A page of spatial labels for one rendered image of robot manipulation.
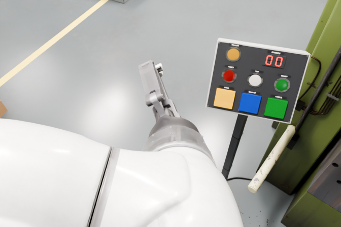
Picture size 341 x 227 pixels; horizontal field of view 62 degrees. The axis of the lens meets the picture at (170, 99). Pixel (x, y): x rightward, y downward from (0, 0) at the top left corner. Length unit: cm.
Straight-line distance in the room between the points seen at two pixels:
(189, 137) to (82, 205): 15
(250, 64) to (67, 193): 98
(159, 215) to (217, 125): 214
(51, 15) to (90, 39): 70
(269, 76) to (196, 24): 228
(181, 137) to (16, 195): 18
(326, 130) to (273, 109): 47
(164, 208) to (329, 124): 139
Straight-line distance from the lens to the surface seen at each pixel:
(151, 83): 43
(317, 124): 159
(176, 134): 33
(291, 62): 115
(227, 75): 114
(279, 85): 116
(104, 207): 23
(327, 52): 134
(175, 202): 22
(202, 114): 240
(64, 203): 23
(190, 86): 259
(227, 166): 181
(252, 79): 115
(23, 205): 23
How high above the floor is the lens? 187
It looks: 49 degrees down
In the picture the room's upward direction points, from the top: straight up
